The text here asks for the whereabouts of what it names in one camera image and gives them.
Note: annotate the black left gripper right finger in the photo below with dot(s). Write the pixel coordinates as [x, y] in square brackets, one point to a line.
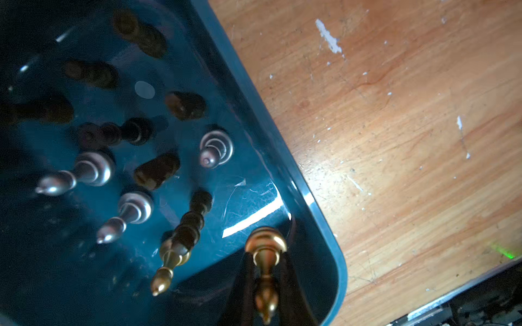
[293, 306]

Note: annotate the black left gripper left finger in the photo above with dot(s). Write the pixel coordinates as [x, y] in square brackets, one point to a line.
[239, 310]

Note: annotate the gold pawn chess piece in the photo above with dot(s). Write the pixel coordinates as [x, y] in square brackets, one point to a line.
[171, 259]

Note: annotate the dark bronze chess piece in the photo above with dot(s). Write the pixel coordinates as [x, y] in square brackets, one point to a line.
[188, 232]
[152, 174]
[185, 105]
[97, 74]

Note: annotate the teal plastic storage box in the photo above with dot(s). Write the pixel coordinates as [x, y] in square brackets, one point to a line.
[53, 272]

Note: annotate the silver pawn in box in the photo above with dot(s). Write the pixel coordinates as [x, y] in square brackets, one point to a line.
[92, 168]
[133, 208]

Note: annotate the silver chess piece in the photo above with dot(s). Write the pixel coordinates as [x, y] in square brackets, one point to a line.
[216, 148]

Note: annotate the black chess piece in box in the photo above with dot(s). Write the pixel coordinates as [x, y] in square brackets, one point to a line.
[135, 131]

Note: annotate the chess piece inside box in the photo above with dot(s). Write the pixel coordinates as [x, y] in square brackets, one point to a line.
[132, 29]

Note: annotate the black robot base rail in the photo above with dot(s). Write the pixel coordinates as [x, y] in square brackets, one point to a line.
[491, 299]

